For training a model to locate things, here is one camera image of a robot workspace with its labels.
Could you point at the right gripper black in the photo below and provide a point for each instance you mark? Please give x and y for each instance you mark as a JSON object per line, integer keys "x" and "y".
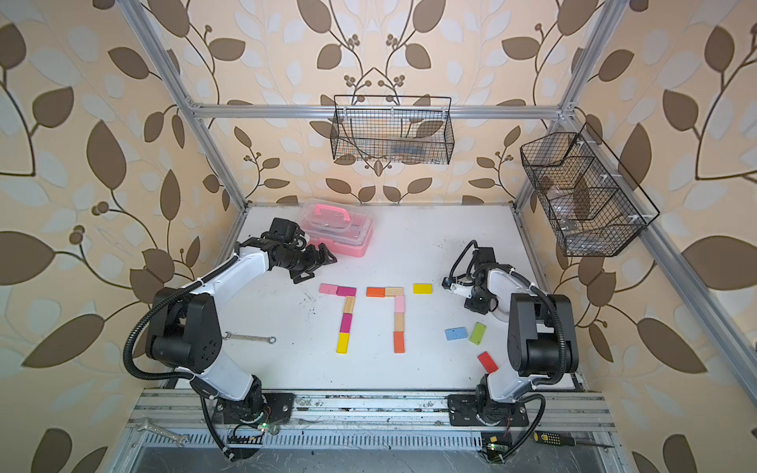
{"x": 476, "y": 306}

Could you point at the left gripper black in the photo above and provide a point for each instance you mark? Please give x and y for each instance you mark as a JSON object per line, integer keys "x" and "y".
{"x": 312, "y": 261}

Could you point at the magenta block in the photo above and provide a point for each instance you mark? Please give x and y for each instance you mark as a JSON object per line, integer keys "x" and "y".
{"x": 346, "y": 323}
{"x": 346, "y": 292}

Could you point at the pink plastic toolbox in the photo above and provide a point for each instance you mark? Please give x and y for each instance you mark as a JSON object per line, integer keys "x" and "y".
{"x": 343, "y": 229}

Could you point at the yellow block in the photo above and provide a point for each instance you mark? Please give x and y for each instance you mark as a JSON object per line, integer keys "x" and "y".
{"x": 422, "y": 289}
{"x": 343, "y": 343}

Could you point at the wooden block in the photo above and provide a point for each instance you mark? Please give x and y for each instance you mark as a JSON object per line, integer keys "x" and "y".
{"x": 349, "y": 305}
{"x": 399, "y": 322}
{"x": 393, "y": 292}

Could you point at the orange block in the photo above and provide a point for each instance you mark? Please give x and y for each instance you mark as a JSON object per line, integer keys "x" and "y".
{"x": 374, "y": 292}

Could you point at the red-orange block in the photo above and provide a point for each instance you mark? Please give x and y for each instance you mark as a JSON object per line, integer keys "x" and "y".
{"x": 398, "y": 342}

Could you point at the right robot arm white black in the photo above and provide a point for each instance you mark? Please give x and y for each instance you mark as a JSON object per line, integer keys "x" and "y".
{"x": 541, "y": 344}

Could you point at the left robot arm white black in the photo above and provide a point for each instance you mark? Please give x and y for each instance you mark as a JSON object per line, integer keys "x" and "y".
{"x": 180, "y": 338}

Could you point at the green block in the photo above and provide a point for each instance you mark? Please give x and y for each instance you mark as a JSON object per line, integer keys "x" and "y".
{"x": 477, "y": 333}

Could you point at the blue block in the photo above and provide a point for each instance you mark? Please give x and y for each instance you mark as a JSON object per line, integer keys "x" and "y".
{"x": 456, "y": 333}

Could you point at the red block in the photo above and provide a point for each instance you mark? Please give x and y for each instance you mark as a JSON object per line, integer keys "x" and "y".
{"x": 488, "y": 363}

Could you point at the small silver wrench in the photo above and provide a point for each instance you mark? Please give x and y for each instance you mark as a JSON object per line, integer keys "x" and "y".
{"x": 252, "y": 338}

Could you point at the yellow black screwdriver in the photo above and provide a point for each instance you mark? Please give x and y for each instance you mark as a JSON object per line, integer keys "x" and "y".
{"x": 561, "y": 440}

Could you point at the large silver wrench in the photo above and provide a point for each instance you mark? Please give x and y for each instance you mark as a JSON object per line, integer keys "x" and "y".
{"x": 145, "y": 425}

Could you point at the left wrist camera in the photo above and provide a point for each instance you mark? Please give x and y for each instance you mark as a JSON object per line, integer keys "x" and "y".
{"x": 286, "y": 232}

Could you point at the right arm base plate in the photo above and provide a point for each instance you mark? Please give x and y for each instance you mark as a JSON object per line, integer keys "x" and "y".
{"x": 466, "y": 410}

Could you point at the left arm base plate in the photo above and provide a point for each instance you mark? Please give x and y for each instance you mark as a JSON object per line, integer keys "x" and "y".
{"x": 266, "y": 407}

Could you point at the right wire basket black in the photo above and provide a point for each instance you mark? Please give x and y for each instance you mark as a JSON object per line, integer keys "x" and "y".
{"x": 592, "y": 202}

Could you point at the wire basket black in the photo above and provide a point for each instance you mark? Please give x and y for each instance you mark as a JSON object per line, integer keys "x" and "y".
{"x": 592, "y": 202}
{"x": 414, "y": 130}

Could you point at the back wire basket black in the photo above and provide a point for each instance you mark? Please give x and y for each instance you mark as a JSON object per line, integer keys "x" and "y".
{"x": 414, "y": 130}

